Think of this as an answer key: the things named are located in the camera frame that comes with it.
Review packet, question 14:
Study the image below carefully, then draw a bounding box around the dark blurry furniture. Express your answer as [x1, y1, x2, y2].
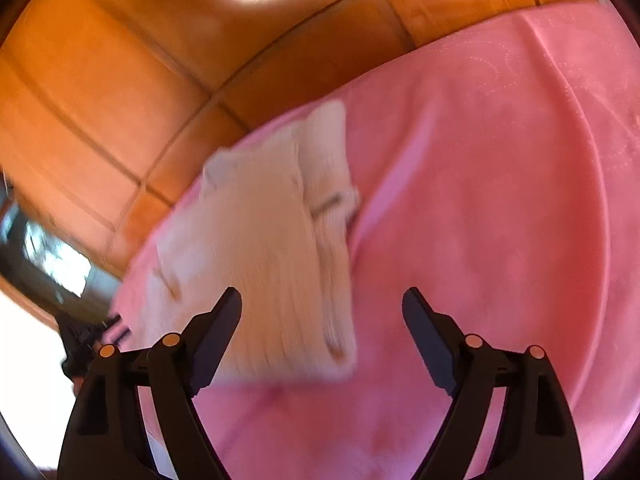
[0, 175, 122, 322]

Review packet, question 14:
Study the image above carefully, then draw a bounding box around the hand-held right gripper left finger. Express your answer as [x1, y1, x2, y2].
[57, 287, 244, 480]

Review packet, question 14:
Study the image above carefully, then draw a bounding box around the cream knitted sweater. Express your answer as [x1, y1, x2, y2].
[149, 100, 364, 387]

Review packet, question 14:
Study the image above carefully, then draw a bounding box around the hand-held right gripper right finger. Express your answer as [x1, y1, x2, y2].
[402, 287, 584, 480]

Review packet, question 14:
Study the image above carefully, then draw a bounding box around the pink blanket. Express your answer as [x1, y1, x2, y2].
[109, 0, 640, 480]

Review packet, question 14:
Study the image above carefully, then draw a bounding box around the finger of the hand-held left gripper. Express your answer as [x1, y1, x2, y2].
[98, 314, 132, 349]

